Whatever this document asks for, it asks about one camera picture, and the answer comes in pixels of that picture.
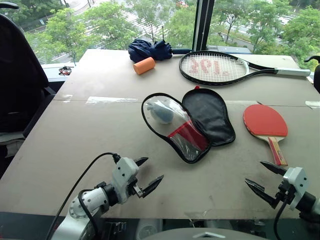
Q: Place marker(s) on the navy folded umbrella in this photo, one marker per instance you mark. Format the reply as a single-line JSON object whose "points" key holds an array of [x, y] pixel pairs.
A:
{"points": [[145, 51]]}

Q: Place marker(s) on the black chair with armrest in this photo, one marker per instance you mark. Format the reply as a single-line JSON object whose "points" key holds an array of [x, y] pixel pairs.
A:
{"points": [[317, 80]]}

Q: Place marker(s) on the red table tennis paddle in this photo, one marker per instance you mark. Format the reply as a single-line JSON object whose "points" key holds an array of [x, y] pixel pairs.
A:
{"points": [[265, 120]]}

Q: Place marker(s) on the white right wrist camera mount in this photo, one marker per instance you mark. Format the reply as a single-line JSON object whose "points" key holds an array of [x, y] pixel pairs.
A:
{"points": [[297, 180]]}

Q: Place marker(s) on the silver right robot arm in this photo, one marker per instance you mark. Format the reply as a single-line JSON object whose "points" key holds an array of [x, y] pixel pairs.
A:
{"points": [[307, 201]]}

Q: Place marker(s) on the clear tape strip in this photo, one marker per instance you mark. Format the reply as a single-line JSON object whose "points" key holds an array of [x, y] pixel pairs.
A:
{"points": [[313, 104], [112, 100]]}

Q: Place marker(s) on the black office chair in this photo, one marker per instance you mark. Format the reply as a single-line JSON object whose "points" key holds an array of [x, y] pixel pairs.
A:
{"points": [[17, 75]]}

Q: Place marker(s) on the black window frame post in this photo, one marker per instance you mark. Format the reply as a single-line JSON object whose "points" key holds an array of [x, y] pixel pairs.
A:
{"points": [[202, 25]]}

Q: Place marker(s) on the orange foam cylinder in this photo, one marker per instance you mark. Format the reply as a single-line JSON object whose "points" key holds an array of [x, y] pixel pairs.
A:
{"points": [[144, 65]]}

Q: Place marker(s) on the grey plush toy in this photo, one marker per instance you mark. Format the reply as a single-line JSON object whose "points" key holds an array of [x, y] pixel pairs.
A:
{"points": [[162, 115]]}

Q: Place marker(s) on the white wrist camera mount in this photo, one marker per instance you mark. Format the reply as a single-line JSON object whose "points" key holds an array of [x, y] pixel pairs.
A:
{"points": [[297, 180], [123, 172]]}

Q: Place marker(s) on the red black paddle case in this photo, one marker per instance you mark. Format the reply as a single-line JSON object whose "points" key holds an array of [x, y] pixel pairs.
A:
{"points": [[212, 115]]}

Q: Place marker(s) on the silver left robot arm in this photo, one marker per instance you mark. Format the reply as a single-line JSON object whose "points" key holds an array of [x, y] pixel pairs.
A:
{"points": [[95, 197]]}

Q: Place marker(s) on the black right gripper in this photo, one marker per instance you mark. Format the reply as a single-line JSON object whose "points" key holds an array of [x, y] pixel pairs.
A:
{"points": [[285, 192]]}

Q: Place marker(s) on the black white tennis racket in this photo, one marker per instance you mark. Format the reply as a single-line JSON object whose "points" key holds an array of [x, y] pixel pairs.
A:
{"points": [[292, 72]]}

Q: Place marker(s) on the small red black gadget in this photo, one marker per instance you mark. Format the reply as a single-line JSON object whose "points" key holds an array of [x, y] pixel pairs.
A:
{"points": [[65, 71]]}

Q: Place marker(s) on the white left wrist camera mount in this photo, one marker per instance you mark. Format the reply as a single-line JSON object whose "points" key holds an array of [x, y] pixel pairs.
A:
{"points": [[123, 172]]}

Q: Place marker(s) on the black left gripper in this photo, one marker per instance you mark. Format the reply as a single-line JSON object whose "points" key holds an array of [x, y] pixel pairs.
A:
{"points": [[136, 190]]}

